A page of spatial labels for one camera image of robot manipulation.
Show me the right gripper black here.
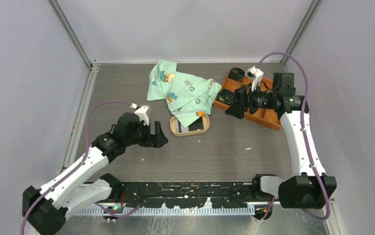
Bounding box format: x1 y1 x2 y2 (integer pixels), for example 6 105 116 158
225 80 278 119

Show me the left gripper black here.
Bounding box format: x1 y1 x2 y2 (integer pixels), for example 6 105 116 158
125 119 167 147

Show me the white striped card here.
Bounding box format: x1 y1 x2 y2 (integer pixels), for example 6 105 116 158
176 122 190 133

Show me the black vip card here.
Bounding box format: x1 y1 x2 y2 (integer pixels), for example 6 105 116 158
189 117 204 132

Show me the green cartoon print cloth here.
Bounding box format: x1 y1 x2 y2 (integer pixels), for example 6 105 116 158
147 60 222 127

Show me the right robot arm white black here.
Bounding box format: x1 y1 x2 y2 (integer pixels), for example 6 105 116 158
225 72 337 210

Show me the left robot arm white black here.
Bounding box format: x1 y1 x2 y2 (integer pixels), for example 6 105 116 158
20 113 168 235

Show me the rolled dark belt front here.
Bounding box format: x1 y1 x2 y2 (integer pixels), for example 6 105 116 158
216 89 233 106

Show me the rolled dark belt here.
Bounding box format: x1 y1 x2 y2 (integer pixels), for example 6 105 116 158
228 67 245 82
216 89 233 106

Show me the orange compartment organizer tray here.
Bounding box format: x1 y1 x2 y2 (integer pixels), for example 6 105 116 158
213 73 281 131

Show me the rolled dark belt back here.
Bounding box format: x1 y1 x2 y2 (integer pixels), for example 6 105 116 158
228 67 245 82

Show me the beige oval tray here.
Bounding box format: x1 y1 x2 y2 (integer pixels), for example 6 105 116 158
170 113 210 137

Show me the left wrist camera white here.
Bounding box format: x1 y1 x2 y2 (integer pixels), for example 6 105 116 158
130 103 150 126

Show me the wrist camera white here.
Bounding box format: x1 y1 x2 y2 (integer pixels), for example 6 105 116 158
130 103 150 126
245 66 264 92

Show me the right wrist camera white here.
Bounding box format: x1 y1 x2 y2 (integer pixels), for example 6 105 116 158
245 66 264 92

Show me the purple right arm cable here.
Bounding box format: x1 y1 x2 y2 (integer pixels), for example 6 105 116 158
256 51 332 221

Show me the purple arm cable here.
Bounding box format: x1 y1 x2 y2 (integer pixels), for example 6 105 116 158
256 51 332 221
20 100 139 235

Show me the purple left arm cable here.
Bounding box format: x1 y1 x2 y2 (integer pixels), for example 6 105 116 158
20 100 139 235

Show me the slotted metal cable duct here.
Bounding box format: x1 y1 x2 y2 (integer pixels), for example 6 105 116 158
75 204 255 216

